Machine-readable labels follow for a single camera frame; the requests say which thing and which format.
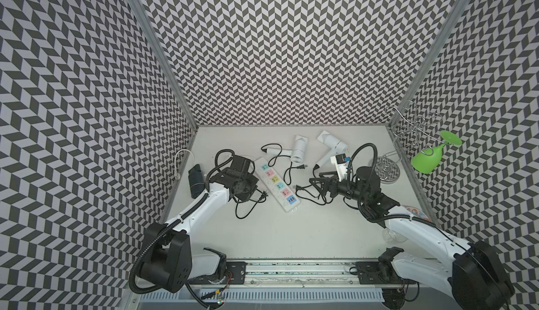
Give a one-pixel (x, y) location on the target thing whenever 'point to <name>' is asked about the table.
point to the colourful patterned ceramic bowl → (417, 212)
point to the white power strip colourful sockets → (287, 198)
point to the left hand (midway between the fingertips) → (258, 186)
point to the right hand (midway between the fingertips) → (315, 181)
